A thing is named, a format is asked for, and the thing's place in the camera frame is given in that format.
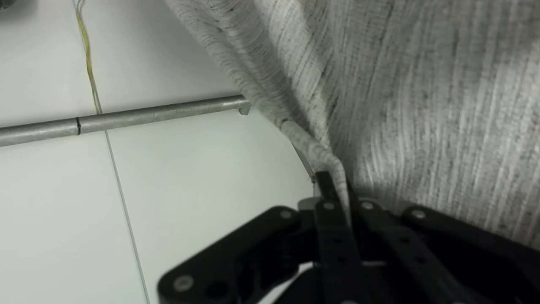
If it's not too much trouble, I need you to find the grey metal wall rail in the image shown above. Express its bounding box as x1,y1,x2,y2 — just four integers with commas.
0,92,252,148

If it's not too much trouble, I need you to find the grey woven fabric curtain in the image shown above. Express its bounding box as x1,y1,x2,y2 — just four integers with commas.
166,0,540,251

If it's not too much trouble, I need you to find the thin yellow wall cable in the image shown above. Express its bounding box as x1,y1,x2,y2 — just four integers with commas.
72,0,154,304

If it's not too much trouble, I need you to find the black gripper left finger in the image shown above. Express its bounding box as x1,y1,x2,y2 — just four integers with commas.
156,170,364,304

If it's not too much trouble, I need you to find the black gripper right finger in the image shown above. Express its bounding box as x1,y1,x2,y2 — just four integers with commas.
347,185,540,304

